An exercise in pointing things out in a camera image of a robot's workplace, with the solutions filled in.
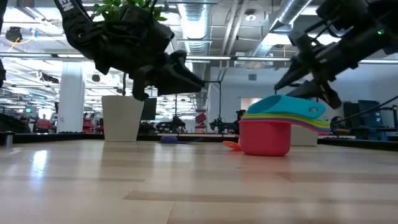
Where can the white pillar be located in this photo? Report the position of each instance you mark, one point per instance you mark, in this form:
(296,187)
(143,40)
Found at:
(71,99)

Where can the black aluminium table frame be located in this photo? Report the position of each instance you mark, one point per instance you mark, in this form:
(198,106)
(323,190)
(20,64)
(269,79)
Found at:
(84,136)

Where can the small indigo measuring cup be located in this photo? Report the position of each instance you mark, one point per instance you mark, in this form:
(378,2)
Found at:
(169,140)

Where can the orange measuring cup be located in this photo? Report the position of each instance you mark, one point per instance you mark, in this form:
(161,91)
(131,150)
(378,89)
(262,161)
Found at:
(231,145)

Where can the black ceiling-mounted device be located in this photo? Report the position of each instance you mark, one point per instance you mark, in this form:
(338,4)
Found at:
(13,34)

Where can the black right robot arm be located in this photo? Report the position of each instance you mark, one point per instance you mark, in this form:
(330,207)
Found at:
(373,40)

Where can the blue measuring cup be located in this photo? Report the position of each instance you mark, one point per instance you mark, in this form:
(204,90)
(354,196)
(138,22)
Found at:
(318,128)

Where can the black metal stand frame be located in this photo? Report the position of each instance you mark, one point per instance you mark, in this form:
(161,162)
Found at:
(220,99)

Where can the teal measuring cup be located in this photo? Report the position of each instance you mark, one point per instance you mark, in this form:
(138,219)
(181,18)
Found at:
(280,107)

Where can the yellow measuring cup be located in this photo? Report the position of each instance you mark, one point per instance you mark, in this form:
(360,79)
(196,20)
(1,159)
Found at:
(317,124)

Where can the background black robot arm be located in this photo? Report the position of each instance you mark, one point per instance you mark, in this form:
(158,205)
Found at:
(220,126)
(175,123)

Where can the dark computer monitor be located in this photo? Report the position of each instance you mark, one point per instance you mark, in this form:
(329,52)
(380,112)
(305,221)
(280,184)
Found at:
(370,116)

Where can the seated person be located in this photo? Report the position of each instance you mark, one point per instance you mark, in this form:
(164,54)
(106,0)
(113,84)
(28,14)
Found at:
(336,123)

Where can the green leafy plant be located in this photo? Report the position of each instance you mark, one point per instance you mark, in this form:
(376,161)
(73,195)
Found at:
(109,7)

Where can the green measuring cup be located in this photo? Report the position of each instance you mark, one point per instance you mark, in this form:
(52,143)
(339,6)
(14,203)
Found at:
(315,121)

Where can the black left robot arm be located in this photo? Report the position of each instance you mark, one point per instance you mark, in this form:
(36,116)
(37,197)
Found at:
(81,31)

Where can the red storage rack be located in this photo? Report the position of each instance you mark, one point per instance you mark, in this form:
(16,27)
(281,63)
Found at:
(88,126)

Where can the corrugated silver ventilation duct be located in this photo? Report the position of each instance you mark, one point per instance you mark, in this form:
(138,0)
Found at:
(196,25)

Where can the small grey metal cylinder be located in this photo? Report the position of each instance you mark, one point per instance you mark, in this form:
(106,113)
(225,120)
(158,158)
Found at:
(9,139)

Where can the white plant pot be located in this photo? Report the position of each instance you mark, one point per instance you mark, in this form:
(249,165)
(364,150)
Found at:
(122,121)

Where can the smooth silver ventilation duct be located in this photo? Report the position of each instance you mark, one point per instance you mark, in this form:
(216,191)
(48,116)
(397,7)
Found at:
(280,21)

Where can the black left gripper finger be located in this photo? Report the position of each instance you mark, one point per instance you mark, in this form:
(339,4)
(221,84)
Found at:
(186,71)
(180,88)

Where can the grey plastic basket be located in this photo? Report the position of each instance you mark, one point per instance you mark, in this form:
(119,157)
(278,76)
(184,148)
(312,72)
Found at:
(304,140)

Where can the large red measuring cup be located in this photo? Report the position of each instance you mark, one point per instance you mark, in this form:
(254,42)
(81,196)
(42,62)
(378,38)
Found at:
(264,140)

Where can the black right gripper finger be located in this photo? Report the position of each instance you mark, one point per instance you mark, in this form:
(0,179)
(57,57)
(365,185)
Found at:
(311,90)
(298,71)

